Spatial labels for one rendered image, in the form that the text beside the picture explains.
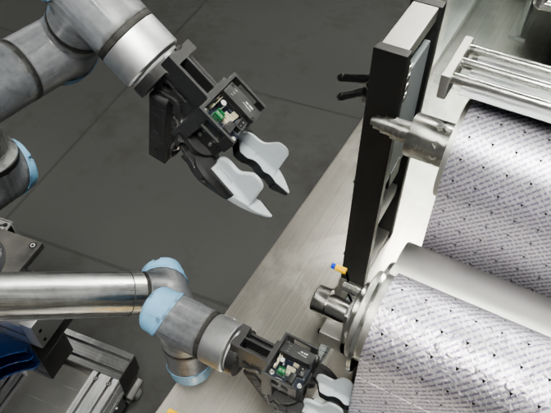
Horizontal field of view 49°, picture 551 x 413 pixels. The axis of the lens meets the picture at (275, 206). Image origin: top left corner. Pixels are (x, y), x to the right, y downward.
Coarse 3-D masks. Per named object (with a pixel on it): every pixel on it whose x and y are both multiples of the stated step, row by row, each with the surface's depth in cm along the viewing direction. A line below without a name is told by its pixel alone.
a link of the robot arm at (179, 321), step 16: (160, 288) 91; (144, 304) 89; (160, 304) 89; (176, 304) 89; (192, 304) 89; (144, 320) 89; (160, 320) 88; (176, 320) 87; (192, 320) 87; (208, 320) 87; (160, 336) 89; (176, 336) 87; (192, 336) 86; (176, 352) 91; (192, 352) 87
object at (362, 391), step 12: (360, 384) 75; (372, 384) 74; (360, 396) 78; (372, 396) 76; (384, 396) 74; (396, 396) 73; (348, 408) 82; (360, 408) 80; (372, 408) 78; (384, 408) 77; (396, 408) 75; (408, 408) 73; (420, 408) 72
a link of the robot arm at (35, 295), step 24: (168, 264) 106; (0, 288) 88; (24, 288) 90; (48, 288) 92; (72, 288) 94; (96, 288) 96; (120, 288) 98; (144, 288) 100; (0, 312) 88; (24, 312) 90; (48, 312) 92; (72, 312) 94; (96, 312) 96; (120, 312) 99
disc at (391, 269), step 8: (392, 264) 73; (384, 272) 71; (392, 272) 75; (384, 280) 71; (376, 288) 69; (376, 296) 70; (368, 304) 69; (368, 312) 69; (360, 320) 69; (360, 328) 68; (360, 336) 70; (352, 344) 69; (352, 352) 70; (352, 360) 71; (352, 368) 75
